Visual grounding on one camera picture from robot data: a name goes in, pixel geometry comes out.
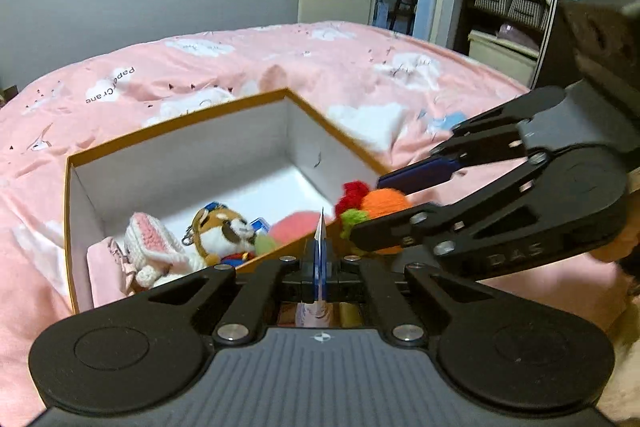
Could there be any thin white card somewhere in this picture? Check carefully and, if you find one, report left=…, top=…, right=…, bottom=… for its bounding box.
left=314, top=212, right=326, bottom=282

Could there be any colourful pompom plush toy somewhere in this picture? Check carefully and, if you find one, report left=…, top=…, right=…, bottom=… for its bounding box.
left=334, top=180, right=410, bottom=256

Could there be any pink cloud print bedspread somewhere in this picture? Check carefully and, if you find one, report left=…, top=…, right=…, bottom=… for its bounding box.
left=0, top=19, right=640, bottom=427

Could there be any orange cardboard storage box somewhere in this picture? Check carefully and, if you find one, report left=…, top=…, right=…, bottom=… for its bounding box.
left=63, top=89, right=387, bottom=312

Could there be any wooden chair in hallway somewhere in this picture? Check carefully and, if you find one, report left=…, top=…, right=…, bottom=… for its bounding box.
left=387, top=0, right=418, bottom=35

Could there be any pink fabric pouch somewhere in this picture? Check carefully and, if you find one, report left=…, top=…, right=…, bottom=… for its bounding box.
left=87, top=237, right=136, bottom=308

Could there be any brown white plush keychain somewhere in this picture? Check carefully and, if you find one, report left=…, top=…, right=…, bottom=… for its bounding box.
left=181, top=202, right=256, bottom=267

